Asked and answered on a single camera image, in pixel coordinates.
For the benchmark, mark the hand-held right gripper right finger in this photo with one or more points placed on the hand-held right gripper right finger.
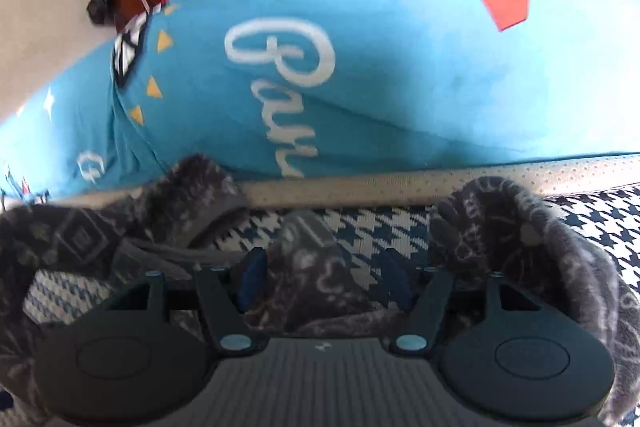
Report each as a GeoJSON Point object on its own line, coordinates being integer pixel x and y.
{"type": "Point", "coordinates": [400, 282]}

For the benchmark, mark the houndstooth sofa seat cover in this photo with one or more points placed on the houndstooth sofa seat cover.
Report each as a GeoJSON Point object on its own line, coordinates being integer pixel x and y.
{"type": "Point", "coordinates": [370, 227]}

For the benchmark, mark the grey patterned fleece jacket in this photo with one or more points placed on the grey patterned fleece jacket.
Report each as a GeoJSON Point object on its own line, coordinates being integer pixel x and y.
{"type": "Point", "coordinates": [310, 267]}

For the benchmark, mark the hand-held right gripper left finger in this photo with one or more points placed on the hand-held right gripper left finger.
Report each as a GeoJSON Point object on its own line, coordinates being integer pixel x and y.
{"type": "Point", "coordinates": [252, 277]}

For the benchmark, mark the blue printed sofa cover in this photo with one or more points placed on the blue printed sofa cover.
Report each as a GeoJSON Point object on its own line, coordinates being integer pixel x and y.
{"type": "Point", "coordinates": [375, 82]}

